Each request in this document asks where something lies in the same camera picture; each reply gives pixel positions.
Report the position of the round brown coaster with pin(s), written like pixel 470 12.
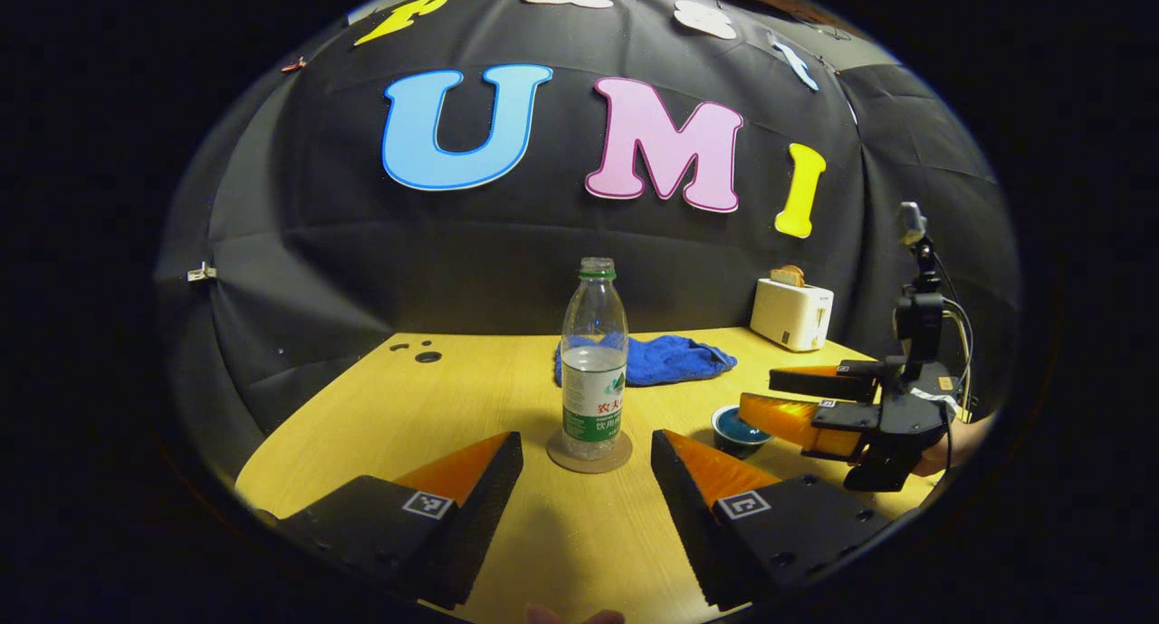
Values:
pixel 617 459

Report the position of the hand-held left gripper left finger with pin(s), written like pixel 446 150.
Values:
pixel 480 524

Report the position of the teal teacup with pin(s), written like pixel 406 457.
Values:
pixel 735 441

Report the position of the blue towel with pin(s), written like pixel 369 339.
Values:
pixel 679 361

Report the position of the small red clip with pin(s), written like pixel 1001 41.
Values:
pixel 292 64

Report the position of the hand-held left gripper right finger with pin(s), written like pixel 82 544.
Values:
pixel 679 515

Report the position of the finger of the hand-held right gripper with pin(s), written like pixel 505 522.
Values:
pixel 806 422
pixel 824 381

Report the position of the black backdrop cloth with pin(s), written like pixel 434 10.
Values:
pixel 453 262

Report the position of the white toaster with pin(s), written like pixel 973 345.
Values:
pixel 790 314

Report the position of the clear plastic water bottle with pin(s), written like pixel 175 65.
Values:
pixel 594 379

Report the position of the bread slice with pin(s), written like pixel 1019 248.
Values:
pixel 788 276

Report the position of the small white clip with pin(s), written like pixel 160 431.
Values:
pixel 201 272

